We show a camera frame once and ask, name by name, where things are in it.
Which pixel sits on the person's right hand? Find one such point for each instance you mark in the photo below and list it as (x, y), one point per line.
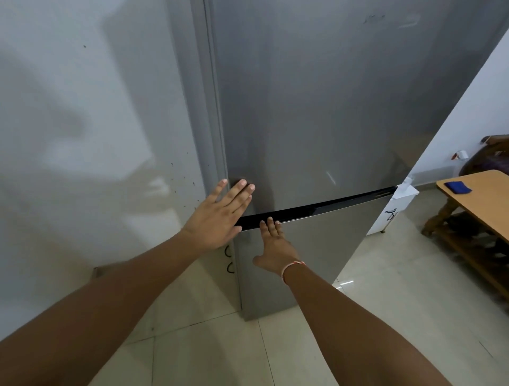
(278, 250)

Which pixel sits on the person's left hand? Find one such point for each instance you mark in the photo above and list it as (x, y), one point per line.
(214, 222)

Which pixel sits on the white marble drawer cabinet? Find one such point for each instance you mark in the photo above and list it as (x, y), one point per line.
(393, 210)

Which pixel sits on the grey refrigerator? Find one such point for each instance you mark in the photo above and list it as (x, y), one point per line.
(318, 99)

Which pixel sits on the person's right forearm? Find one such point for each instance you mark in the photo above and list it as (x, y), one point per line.
(358, 330)

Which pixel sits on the person's left forearm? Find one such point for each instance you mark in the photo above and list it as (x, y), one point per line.
(91, 310)

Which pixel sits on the pink thread wrist band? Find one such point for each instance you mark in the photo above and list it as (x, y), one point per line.
(291, 268)

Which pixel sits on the blue folded cloth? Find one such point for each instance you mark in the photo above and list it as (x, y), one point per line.
(458, 187)

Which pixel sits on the wooden table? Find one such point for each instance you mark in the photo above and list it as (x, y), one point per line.
(481, 199)

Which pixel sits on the wooden sofa purple upholstery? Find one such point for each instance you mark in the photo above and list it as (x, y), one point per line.
(489, 157)

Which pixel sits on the white wall socket plug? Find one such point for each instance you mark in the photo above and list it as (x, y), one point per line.
(461, 154)

